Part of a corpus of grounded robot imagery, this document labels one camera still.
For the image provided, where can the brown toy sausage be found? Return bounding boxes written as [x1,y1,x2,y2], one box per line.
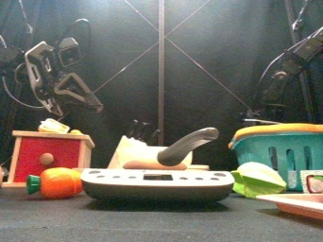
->
[121,159,188,171]

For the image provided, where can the metal frame pole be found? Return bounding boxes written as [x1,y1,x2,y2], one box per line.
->
[156,0,167,138]

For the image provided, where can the white toy stove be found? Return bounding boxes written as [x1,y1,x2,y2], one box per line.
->
[80,167,236,203]

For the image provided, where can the green toy lettuce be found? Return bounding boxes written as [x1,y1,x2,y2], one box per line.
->
[229,161,288,199]

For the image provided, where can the orange toy carrot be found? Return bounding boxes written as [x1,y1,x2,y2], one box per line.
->
[25,166,84,200]

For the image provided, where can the black pan grey handle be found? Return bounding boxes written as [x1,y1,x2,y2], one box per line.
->
[156,127,220,167]

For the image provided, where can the wooden box red drawer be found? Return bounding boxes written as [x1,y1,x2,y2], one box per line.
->
[1,130,96,189]

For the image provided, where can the pink cutting board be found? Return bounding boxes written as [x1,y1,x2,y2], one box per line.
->
[255,192,323,221]

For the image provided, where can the pale yellow toy food slice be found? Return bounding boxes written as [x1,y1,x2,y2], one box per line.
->
[36,117,72,134]

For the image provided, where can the white toy knife block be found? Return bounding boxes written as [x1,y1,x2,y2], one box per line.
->
[107,119,195,170]

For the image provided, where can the teal basket orange rim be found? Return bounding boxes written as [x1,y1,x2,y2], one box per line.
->
[227,122,323,193]

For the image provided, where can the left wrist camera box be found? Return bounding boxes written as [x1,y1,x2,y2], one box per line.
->
[57,37,83,68]

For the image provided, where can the small white printed box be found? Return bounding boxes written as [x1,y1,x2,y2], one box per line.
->
[299,169,323,195]

